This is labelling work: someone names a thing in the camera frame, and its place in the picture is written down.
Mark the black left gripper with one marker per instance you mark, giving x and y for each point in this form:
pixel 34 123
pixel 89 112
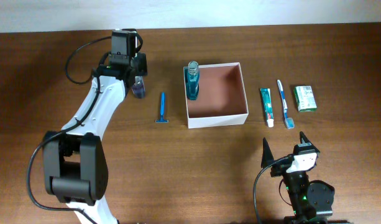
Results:
pixel 142 68

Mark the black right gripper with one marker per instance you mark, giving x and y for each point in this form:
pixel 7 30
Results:
pixel 267 155

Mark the purple pump soap bottle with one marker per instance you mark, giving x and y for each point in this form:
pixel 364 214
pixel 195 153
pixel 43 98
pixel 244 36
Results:
pixel 138 87

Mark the blue disposable razor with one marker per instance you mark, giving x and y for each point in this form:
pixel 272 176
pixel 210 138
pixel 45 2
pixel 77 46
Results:
pixel 162 110

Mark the blue Listerine mouthwash bottle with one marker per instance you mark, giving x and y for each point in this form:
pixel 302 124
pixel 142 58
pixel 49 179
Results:
pixel 192 80

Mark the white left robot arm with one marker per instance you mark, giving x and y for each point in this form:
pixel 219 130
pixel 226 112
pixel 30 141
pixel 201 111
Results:
pixel 75 167

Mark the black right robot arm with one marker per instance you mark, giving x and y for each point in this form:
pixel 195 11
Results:
pixel 311 201

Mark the blue white toothbrush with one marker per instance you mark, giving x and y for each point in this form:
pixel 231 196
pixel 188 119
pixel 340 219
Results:
pixel 289 122

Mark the green soap box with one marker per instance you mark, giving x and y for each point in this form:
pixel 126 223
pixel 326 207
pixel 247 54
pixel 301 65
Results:
pixel 305 98

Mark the green toothpaste tube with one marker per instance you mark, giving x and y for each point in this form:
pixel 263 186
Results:
pixel 266 99

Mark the pink open box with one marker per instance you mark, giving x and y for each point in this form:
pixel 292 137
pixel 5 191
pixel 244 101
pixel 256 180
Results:
pixel 221 99

